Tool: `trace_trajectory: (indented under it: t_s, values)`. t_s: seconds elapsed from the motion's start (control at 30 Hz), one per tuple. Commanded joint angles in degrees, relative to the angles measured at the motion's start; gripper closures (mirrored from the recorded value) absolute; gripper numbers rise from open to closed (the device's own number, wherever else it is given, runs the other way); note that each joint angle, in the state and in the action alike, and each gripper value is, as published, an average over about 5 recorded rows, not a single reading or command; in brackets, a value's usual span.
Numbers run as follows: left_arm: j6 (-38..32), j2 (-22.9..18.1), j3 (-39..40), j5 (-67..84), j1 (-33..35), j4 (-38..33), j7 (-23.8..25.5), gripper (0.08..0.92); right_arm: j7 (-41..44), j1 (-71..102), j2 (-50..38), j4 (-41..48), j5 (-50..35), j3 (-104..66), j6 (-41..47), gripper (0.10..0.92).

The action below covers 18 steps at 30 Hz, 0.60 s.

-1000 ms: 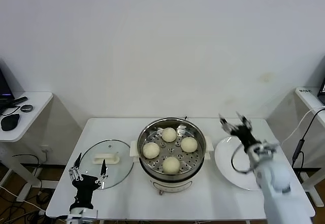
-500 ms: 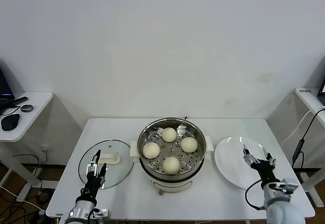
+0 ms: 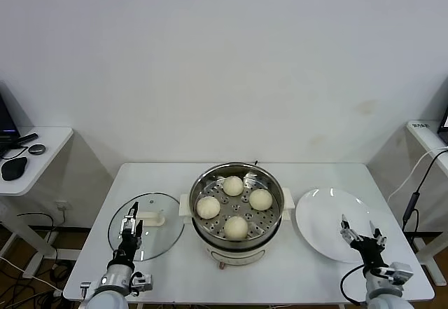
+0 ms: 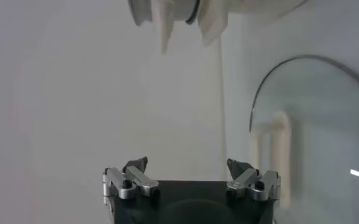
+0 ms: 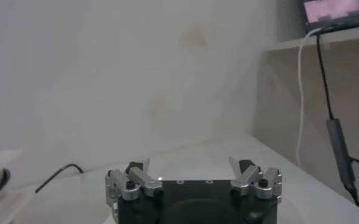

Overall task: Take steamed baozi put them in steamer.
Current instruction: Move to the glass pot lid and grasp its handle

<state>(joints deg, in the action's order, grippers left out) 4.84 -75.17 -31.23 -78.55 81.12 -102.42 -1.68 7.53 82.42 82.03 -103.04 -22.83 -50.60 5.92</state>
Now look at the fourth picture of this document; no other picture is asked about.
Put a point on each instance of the cream electric cooker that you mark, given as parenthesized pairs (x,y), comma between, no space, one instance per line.
(212,21)

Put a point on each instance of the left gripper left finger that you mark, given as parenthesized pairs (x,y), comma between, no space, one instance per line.
(139,179)

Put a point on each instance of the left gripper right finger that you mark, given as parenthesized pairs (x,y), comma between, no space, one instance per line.
(243,181)

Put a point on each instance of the stainless steel steamer basket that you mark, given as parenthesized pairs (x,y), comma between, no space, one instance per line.
(142,9)

